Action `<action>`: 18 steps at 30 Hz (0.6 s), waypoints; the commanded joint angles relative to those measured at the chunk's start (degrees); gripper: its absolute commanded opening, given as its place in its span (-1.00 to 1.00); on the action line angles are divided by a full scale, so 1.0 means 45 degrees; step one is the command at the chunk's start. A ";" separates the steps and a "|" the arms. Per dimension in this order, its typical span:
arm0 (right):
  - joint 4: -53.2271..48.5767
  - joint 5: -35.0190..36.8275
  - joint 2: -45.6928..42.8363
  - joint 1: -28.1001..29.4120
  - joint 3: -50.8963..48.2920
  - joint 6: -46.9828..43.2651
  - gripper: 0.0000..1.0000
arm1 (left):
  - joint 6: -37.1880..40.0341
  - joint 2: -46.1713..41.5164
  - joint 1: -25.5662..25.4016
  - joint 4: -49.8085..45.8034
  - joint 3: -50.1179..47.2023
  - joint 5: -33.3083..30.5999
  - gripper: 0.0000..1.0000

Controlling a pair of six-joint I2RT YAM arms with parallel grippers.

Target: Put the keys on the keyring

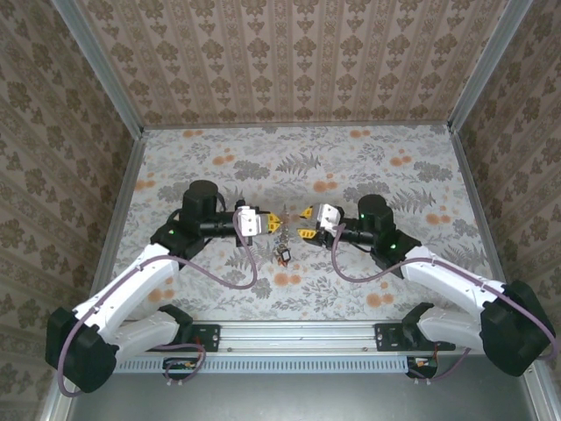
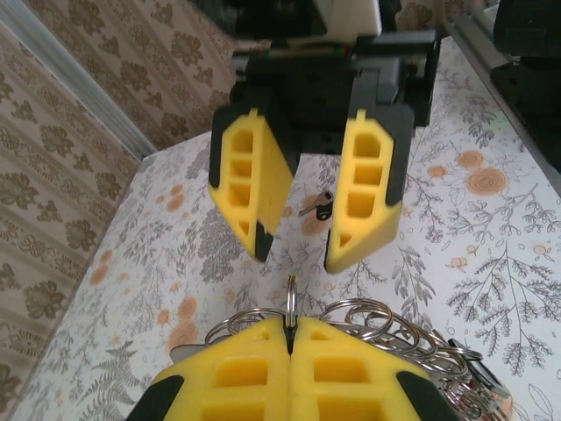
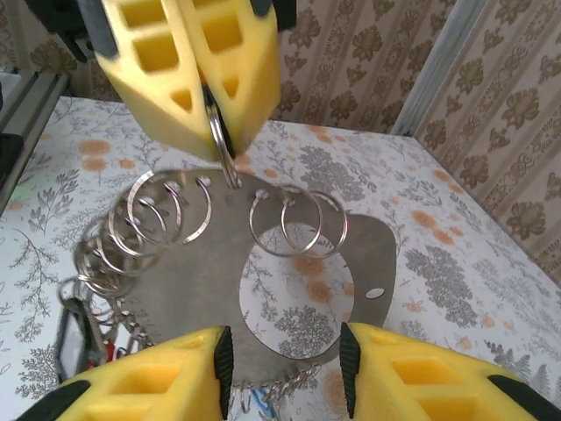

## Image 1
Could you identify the aluminium frame post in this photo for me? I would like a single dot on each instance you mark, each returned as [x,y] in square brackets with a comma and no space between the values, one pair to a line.
[486,66]
[101,70]

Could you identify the grey metal panel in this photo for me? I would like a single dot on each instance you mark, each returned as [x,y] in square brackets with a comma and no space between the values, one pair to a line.
[298,399]

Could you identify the floral table mat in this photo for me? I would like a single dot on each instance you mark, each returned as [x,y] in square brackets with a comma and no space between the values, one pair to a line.
[307,153]

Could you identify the aluminium side rail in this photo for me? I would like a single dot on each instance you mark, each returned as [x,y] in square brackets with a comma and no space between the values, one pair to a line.
[118,228]
[482,219]

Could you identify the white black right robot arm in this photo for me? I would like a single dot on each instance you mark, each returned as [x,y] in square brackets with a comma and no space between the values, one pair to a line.
[447,276]

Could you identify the aluminium back rail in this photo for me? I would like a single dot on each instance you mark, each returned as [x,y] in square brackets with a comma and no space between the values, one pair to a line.
[298,126]

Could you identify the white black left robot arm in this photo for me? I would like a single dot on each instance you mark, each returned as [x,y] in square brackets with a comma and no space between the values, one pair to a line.
[131,280]

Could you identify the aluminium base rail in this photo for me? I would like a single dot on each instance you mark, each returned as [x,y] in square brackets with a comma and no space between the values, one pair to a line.
[298,337]

